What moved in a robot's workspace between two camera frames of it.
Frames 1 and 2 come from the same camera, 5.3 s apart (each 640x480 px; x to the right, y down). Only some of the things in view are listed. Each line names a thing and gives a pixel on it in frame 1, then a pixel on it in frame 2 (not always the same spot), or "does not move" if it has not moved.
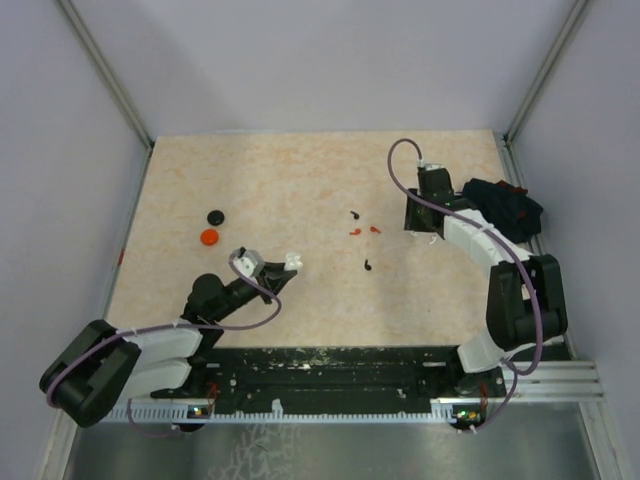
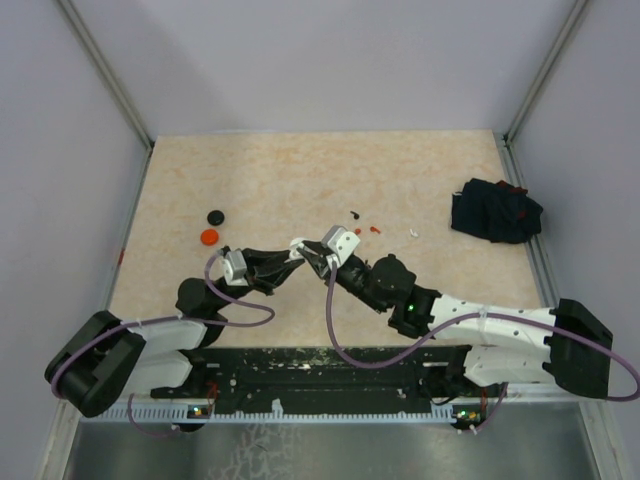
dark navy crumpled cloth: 511,210 does not move
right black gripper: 412,223 -> 319,260
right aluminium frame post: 505,140 does not move
